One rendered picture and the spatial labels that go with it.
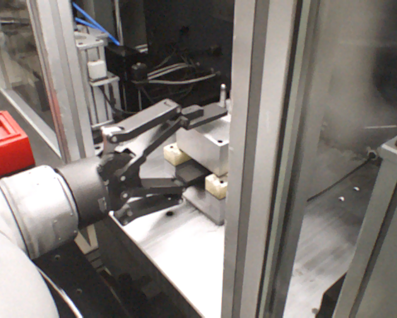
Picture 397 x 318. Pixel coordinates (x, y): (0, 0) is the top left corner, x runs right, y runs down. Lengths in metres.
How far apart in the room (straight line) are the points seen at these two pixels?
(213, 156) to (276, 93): 0.29
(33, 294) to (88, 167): 0.21
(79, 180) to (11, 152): 0.29
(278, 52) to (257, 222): 0.12
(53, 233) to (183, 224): 0.20
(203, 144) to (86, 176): 0.17
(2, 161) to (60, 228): 0.30
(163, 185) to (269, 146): 0.29
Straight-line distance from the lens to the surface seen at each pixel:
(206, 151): 0.51
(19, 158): 0.70
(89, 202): 0.42
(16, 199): 0.40
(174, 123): 0.46
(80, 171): 0.43
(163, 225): 0.54
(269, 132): 0.23
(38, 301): 0.25
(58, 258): 0.86
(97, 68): 0.69
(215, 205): 0.52
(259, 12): 0.22
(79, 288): 0.79
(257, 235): 0.28
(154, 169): 0.65
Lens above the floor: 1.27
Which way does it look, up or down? 33 degrees down
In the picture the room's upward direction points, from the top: straight up
